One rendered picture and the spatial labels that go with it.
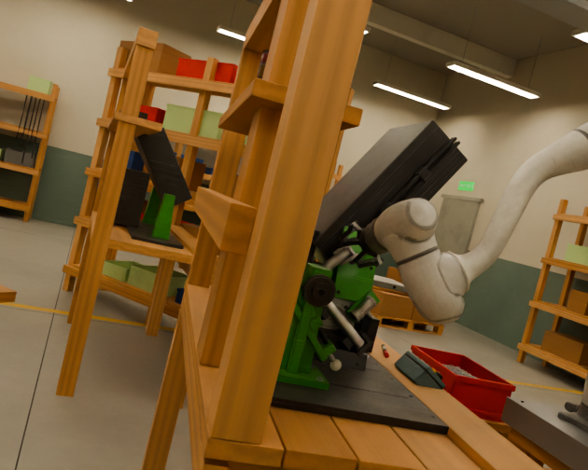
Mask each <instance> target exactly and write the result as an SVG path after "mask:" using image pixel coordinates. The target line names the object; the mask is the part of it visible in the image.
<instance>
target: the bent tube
mask: <svg viewBox="0 0 588 470"><path fill-rule="evenodd" d="M355 254H356V253H355V252H354V251H353V249H352V248H351V246H349V247H347V248H346V249H344V250H343V251H341V252H339V253H337V254H336V255H334V256H332V257H331V258H329V259H328V260H327V261H325V262H324V263H323V264H322V266H324V267H326V268H328V269H330V270H333V269H334V268H335V267H337V266H338V265H340V264H341V263H343V262H344V261H345V260H346V259H347V258H349V257H350V256H353V255H355ZM323 308H324V309H326V310H327V311H328V313H329V314H330V317H331V318H332V320H333V321H334V322H335V323H336V325H337V326H338V327H339V328H340V329H341V330H342V331H343V332H344V334H345V335H346V336H347V337H348V338H349V339H350V341H351V342H352V343H353V344H354V346H355V347H356V349H357V348H359V347H360V346H361V345H362V344H363V343H364V342H365V341H364V340H363V339H362V338H361V336H360V335H359V334H358V333H357V331H356V330H355V329H354V328H353V327H352V326H351V325H350V323H349V322H348V321H347V320H346V318H345V317H344V316H343V314H342V313H341V312H340V311H339V310H338V308H337V307H336V306H335V305H334V303H333V302H332V301H331V302H330V304H329V305H327V306H325V307H323Z"/></svg>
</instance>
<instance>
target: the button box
mask: <svg viewBox="0 0 588 470"><path fill-rule="evenodd" d="M394 365H395V366H396V367H397V368H398V369H399V370H400V371H401V372H402V373H403V374H405V375H406V376H407V377H408V378H409V379H410V380H412V381H413V382H414V383H415V384H416V385H420V386H425V387H430V388H435V389H440V390H442V389H443V388H444V387H445V384H444V383H443V382H442V380H441V378H440V377H439V376H438V375H437V374H436V373H435V372H434V371H433V370H432V368H431V367H430V366H429V365H428V364H426V363H425V362H424V361H423V360H422V361H421V360H420V359H419V358H418V357H417V356H415V355H414V354H413V353H412V352H409V351H407V352H406V354H403V355H402V356H401V357H400V359H399V360H398V361H397V362H396V363H395V364H394Z"/></svg>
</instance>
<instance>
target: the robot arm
mask: <svg viewBox="0 0 588 470"><path fill-rule="evenodd" d="M585 170H588V122H586V123H584V124H583V125H581V126H579V128H577V129H575V130H573V131H570V132H568V133H567V134H566V135H564V136H563V137H561V138H560V139H559V140H557V141H556V142H554V143H552V144H551V145H549V146H547V147H546V148H544V149H542V150H541V151H540V152H539V153H537V154H535V155H534V156H533V157H531V158H530V159H528V160H527V161H526V162H525V163H524V164H523V165H522V166H521V167H520V168H519V169H518V170H517V172H516V173H515V174H514V176H513V177H512V179H511V180H510V182H509V183H508V185H507V187H506V189H505V191H504V193H503V195H502V197H501V199H500V201H499V203H498V205H497V208H496V210H495V212H494V214H493V216H492V218H491V220H490V222H489V224H488V226H487V228H486V230H485V232H484V234H483V236H482V238H481V240H480V241H479V243H478V244H477V246H476V247H475V248H474V249H472V250H471V251H469V252H468V253H465V254H463V255H456V254H454V253H452V252H450V251H448V252H445V253H444V252H441V251H440V249H439V247H438V245H437V243H436V238H435V230H436V228H437V225H438V219H439V217H438V212H437V210H436V208H435V207H434V205H433V204H432V203H431V202H429V201H428V200H425V199H421V198H413V199H408V200H403V201H400V202H397V203H395V204H393V205H391V206H390V207H388V208H387V209H385V210H384V211H383V212H382V213H381V215H380V216H378V217H377V218H375V219H374V220H373V221H372V222H371V223H369V224H368V225H367V226H366V227H365V228H361V227H360V226H359V225H358V221H357V220H356V221H355V222H353V223H352V224H350V225H349V227H348V230H347V231H346V232H345V233H344V234H343V235H341V236H340V237H339V240H340V241H342V242H341V243H340V244H338V246H339V249H337V250H336V251H334V252H333V254H334V255H335V254H337V253H339V252H341V251H343V250H344V249H346V248H347V247H349V246H350V245H359V246H360V247H361V249H362V251H361V252H360V253H359V254H355V255H353V256H350V257H349V258H347V259H346V260H345V261H344V262H343V263H341V265H344V264H346V263H348V262H349V263H350V265H354V264H356V263H357V266H358V267H359V268H360V269H361V268H365V267H369V266H375V267H378V266H380V265H381V264H382V263H384V262H385V261H384V260H383V259H382V258H380V254H387V253H390V255H392V257H393V258H394V260H395V262H396V264H397V266H398V268H399V273H400V277H401V280H402V282H403V284H404V287H405V289H406V291H407V293H408V295H409V297H410V299H411V301H412V302H413V305H414V306H415V307H416V308H417V310H418V311H419V313H420V314H421V315H422V316H423V317H424V318H425V319H426V320H428V321H430V322H431V323H432V324H434V325H442V324H447V323H451V322H453V321H456V320H458V319H459V318H460V316H461V315H462V313H463V310H464V306H465V302H464V299H463V296H464V294H465V293H467V292H468V291H469V286H470V283H471V282H472V281H473V280H474V279H475V278H477V277H478V276H480V275H481V274H482V273H484V272H485V271H486V270H488V269H489V268H490V267H491V266H492V265H493V264H494V262H495V261H496V260H497V258H498V257H499V255H500V254H501V252H502V251H503V249H504V247H505V245H506V243H507V242H508V240H509V238H510V236H511V234H512V232H513V231H514V229H515V227H516V225H517V223H518V221H519V219H520V218H521V216H522V214H523V212H524V210H525V207H526V205H527V204H528V203H529V201H530V199H531V197H532V196H533V194H534V193H535V191H536V190H537V188H538V187H539V186H540V185H541V184H542V183H544V182H545V181H546V180H548V179H550V178H553V177H556V176H559V175H563V174H567V173H575V172H580V171H585ZM354 231H357V236H356V237H355V238H349V239H348V238H347V237H348V236H349V235H350V234H351V233H353V232H354ZM437 248H438V249H437ZM365 255H370V256H373V258H370V259H365V260H362V259H361V258H363V257H364V256H365ZM565 409H566V410H567V411H568V412H564V411H559V413H558V416H557V417H558V418H559V419H561V420H564V421H566V422H569V423H571V424H573V425H575V426H577V427H579V428H581V429H582V430H584V431H586V432H587V433H588V374H587V378H586V381H585V385H584V390H583V396H582V400H581V404H577V403H573V402H570V401H567V402H566V403H565Z"/></svg>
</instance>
